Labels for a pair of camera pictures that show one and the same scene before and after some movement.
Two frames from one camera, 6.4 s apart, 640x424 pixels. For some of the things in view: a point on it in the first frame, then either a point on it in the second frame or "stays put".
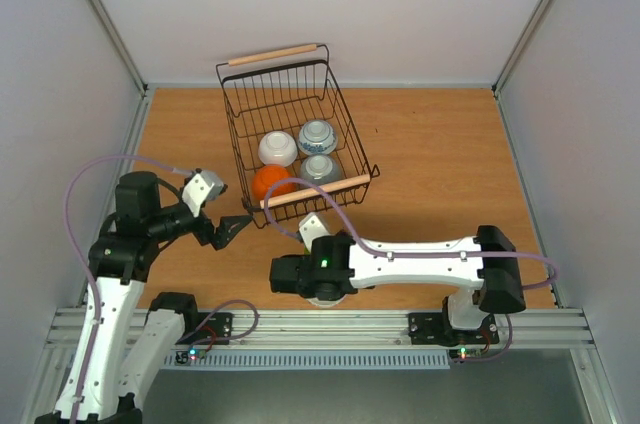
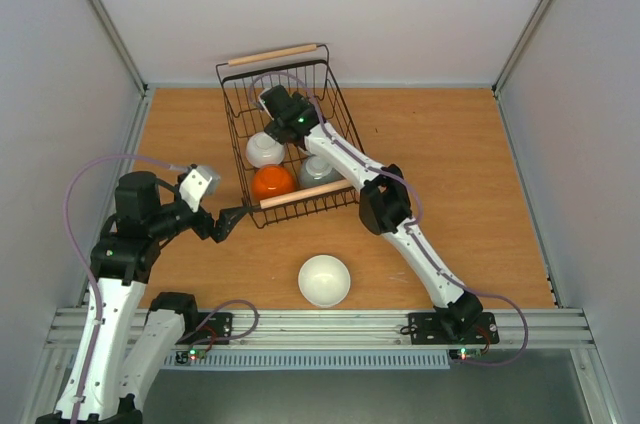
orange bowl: [268, 174] stays put
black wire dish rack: [297, 147] stays put
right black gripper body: [280, 275] to [276, 100]
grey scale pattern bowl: [320, 170] stays put
